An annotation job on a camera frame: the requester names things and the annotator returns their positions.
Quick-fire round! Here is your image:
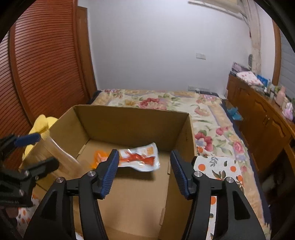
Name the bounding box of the white orange chicken claw pack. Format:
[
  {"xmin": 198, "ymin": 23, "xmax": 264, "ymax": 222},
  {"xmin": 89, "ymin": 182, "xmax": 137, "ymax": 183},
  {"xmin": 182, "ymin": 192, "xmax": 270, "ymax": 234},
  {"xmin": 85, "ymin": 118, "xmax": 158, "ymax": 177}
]
[{"xmin": 90, "ymin": 142, "xmax": 161, "ymax": 172}]

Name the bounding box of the person's left hand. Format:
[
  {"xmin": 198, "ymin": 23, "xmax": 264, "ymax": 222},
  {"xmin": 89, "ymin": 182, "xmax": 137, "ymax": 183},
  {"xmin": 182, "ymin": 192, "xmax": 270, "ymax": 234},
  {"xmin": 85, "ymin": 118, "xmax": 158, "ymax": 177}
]
[{"xmin": 4, "ymin": 207, "xmax": 19, "ymax": 219}]

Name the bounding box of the yellow plush toy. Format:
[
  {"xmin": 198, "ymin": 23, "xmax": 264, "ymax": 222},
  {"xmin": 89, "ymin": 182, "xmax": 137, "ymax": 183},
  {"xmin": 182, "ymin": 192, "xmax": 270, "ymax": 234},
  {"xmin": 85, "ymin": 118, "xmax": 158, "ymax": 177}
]
[{"xmin": 21, "ymin": 114, "xmax": 58, "ymax": 162}]

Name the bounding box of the orange print tablecloth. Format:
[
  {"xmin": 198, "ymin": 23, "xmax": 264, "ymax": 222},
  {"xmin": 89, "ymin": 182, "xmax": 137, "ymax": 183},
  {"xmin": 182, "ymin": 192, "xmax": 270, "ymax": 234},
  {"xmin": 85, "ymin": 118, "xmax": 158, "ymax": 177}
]
[{"xmin": 24, "ymin": 166, "xmax": 247, "ymax": 239}]

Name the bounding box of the floral bed quilt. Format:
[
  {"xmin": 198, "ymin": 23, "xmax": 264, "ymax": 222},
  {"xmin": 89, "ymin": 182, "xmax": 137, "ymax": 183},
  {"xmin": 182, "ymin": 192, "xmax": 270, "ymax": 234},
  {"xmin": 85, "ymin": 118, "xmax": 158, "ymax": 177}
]
[{"xmin": 92, "ymin": 89, "xmax": 271, "ymax": 239}]

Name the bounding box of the brown cardboard box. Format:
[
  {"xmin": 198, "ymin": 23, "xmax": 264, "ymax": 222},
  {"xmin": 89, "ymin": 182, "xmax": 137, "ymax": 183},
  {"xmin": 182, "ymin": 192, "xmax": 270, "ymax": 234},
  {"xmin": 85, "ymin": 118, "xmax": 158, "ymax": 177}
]
[{"xmin": 34, "ymin": 104, "xmax": 198, "ymax": 240}]

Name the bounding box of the teal cloth on floor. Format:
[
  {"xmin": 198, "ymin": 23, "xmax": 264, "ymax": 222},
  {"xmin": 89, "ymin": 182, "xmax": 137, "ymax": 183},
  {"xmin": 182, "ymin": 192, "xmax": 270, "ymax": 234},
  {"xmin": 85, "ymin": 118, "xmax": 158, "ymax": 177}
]
[{"xmin": 228, "ymin": 107, "xmax": 243, "ymax": 121}]

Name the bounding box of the wooden louvered wardrobe door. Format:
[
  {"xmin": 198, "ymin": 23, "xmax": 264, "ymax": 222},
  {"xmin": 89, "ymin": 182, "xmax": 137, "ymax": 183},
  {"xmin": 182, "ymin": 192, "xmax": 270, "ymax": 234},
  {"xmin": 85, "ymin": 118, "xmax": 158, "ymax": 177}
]
[{"xmin": 1, "ymin": 1, "xmax": 95, "ymax": 137}]

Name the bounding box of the wooden sideboard cabinet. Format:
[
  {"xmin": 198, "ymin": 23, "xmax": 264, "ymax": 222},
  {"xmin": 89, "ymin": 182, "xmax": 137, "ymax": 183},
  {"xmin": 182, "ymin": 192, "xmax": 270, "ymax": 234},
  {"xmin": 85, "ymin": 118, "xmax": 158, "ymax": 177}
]
[{"xmin": 226, "ymin": 74, "xmax": 294, "ymax": 179}]

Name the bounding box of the folded floral cloth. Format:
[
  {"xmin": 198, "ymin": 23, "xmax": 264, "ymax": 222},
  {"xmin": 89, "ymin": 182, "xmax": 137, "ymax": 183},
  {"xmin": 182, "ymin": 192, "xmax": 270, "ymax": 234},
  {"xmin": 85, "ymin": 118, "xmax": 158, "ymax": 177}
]
[{"xmin": 237, "ymin": 71, "xmax": 263, "ymax": 87}]

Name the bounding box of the pink plastic bag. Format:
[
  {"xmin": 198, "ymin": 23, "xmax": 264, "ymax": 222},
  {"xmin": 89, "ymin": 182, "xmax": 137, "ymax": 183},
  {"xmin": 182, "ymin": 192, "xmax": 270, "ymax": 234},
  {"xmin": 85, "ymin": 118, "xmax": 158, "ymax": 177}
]
[{"xmin": 282, "ymin": 102, "xmax": 294, "ymax": 121}]

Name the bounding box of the pink bottle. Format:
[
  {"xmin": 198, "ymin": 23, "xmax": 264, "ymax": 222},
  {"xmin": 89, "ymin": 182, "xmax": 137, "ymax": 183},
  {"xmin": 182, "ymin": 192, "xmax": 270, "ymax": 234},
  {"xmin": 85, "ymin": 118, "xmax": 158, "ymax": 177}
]
[{"xmin": 275, "ymin": 86, "xmax": 286, "ymax": 107}]

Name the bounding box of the grey window blind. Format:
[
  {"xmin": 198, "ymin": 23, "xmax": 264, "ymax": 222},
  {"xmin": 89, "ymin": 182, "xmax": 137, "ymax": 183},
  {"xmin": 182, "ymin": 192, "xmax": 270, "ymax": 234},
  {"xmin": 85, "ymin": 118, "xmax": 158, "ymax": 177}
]
[{"xmin": 279, "ymin": 31, "xmax": 295, "ymax": 98}]

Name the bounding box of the white air conditioner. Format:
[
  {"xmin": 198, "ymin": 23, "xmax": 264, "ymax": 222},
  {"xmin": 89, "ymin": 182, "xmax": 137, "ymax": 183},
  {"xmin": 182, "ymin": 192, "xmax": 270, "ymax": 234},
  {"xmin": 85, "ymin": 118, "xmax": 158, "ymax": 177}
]
[{"xmin": 188, "ymin": 0, "xmax": 247, "ymax": 19}]

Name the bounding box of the beige curtain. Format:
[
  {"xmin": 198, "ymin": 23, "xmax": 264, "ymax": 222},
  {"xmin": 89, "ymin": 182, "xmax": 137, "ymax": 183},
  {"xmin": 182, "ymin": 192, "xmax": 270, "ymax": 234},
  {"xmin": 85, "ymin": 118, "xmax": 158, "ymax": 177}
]
[{"xmin": 247, "ymin": 1, "xmax": 261, "ymax": 75}]

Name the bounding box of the wall power strip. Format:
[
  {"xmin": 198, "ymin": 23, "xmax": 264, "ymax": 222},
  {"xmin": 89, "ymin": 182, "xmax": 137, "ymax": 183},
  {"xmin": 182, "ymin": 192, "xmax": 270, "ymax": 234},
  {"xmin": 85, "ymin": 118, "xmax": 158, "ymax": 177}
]
[{"xmin": 188, "ymin": 85, "xmax": 209, "ymax": 92}]

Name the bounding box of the white wall switch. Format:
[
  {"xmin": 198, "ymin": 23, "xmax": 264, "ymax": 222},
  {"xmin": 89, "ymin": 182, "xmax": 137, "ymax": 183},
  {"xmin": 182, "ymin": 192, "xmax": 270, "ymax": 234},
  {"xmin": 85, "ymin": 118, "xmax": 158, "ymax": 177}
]
[{"xmin": 196, "ymin": 53, "xmax": 206, "ymax": 60}]

